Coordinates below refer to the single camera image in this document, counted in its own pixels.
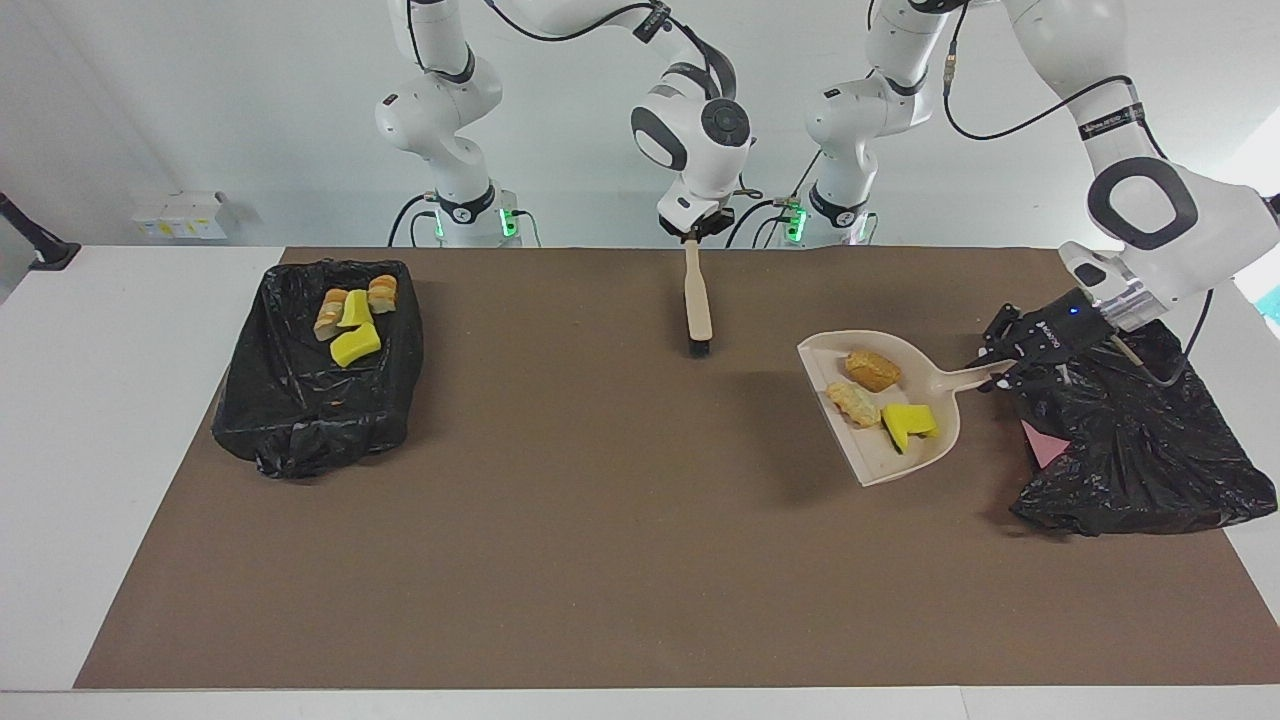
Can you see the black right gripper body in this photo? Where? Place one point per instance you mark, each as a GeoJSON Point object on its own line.
{"type": "Point", "coordinates": [705, 222]}

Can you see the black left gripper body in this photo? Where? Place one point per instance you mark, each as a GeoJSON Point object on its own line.
{"type": "Point", "coordinates": [1055, 330]}

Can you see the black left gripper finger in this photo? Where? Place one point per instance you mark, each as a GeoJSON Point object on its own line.
{"type": "Point", "coordinates": [1015, 383]}
{"type": "Point", "coordinates": [997, 335]}

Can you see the wooden hand brush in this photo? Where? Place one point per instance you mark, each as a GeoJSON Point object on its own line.
{"type": "Point", "coordinates": [697, 300]}

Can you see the yellow notched sponge piece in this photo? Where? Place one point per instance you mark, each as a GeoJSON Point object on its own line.
{"type": "Point", "coordinates": [908, 427]}

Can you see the small brown bread roll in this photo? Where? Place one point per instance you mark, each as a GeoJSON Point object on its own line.
{"type": "Point", "coordinates": [872, 370]}

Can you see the golden croissant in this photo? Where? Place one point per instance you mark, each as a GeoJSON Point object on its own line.
{"type": "Point", "coordinates": [853, 404]}

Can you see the beige plastic dustpan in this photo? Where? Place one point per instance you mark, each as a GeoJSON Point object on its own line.
{"type": "Point", "coordinates": [830, 355]}

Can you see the torn bread chunk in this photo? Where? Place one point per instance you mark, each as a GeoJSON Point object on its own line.
{"type": "Point", "coordinates": [382, 294]}
{"type": "Point", "coordinates": [328, 318]}

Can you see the yellow sponge with green side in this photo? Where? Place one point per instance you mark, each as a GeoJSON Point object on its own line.
{"type": "Point", "coordinates": [356, 308]}

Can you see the yellow blocky sponge piece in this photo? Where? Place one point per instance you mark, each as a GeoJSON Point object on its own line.
{"type": "Point", "coordinates": [355, 346]}

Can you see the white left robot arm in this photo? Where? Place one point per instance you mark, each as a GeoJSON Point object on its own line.
{"type": "Point", "coordinates": [1200, 220]}

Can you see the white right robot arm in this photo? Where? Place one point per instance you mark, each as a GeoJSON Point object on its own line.
{"type": "Point", "coordinates": [440, 110]}

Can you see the pink bin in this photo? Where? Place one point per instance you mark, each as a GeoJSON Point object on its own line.
{"type": "Point", "coordinates": [1045, 447]}

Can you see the black trash bag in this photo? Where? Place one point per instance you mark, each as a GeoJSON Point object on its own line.
{"type": "Point", "coordinates": [1150, 450]}

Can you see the black bag lined bin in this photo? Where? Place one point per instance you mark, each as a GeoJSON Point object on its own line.
{"type": "Point", "coordinates": [300, 400]}

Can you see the teal plastic object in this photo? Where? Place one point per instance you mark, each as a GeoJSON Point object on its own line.
{"type": "Point", "coordinates": [1272, 305]}

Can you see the brown table mat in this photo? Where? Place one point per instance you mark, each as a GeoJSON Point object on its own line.
{"type": "Point", "coordinates": [600, 580]}

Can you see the black stand foot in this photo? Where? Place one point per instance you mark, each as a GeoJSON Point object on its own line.
{"type": "Point", "coordinates": [50, 255]}

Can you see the white wall socket box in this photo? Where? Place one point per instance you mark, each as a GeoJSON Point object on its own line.
{"type": "Point", "coordinates": [180, 215]}

